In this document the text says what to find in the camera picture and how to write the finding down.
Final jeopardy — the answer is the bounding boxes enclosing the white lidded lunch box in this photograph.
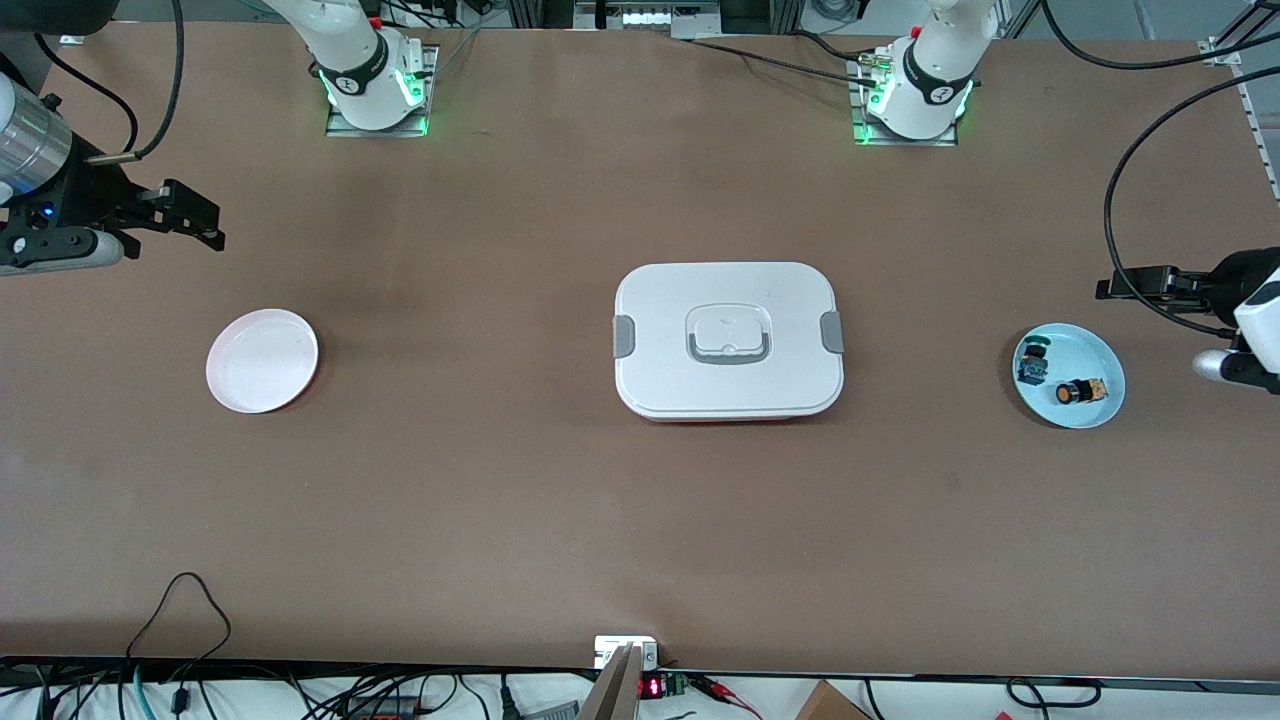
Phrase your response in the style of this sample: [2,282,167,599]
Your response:
[612,262,846,425]

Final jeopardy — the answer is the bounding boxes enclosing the brown cardboard box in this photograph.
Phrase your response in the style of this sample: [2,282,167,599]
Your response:
[795,680,871,720]

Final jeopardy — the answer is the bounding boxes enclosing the small white box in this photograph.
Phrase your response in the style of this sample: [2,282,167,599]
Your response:
[594,636,659,669]

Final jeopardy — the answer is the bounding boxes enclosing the light blue round plate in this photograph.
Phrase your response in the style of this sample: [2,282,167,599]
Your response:
[1012,322,1127,430]

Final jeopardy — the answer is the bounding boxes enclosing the white round plate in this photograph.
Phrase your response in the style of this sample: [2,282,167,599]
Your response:
[206,308,320,415]

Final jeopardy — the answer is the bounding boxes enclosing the grey slanted beam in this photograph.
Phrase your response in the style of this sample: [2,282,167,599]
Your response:
[578,645,643,720]

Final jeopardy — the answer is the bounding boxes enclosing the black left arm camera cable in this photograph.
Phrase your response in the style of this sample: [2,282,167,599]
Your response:
[1040,0,1280,339]

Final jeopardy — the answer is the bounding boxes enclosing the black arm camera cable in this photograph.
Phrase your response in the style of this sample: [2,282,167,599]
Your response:
[1040,0,1280,339]
[85,0,186,166]

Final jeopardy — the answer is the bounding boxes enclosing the black right arm gripper cable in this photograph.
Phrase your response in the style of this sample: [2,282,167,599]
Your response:
[35,35,141,131]

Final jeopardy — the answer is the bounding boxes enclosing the aluminium rail with bracket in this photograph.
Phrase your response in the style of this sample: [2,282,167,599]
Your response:
[1198,35,1280,206]

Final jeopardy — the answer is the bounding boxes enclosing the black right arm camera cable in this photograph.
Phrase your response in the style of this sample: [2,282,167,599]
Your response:
[85,0,186,166]

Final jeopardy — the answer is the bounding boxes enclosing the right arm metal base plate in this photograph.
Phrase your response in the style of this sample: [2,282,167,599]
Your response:
[325,45,439,138]

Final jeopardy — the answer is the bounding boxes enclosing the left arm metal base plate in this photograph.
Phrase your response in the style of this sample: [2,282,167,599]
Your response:
[850,55,959,148]

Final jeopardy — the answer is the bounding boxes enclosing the black looped cable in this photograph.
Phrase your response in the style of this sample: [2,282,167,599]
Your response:
[125,572,233,663]

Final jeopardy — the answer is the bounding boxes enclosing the black oval cable loop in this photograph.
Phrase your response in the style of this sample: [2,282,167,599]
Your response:
[1005,678,1101,709]

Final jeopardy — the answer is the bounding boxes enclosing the black cable to arm base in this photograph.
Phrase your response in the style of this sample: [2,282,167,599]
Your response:
[690,30,881,89]

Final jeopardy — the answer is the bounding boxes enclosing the grey metal frame panel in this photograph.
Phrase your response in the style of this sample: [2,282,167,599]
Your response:
[575,0,723,33]

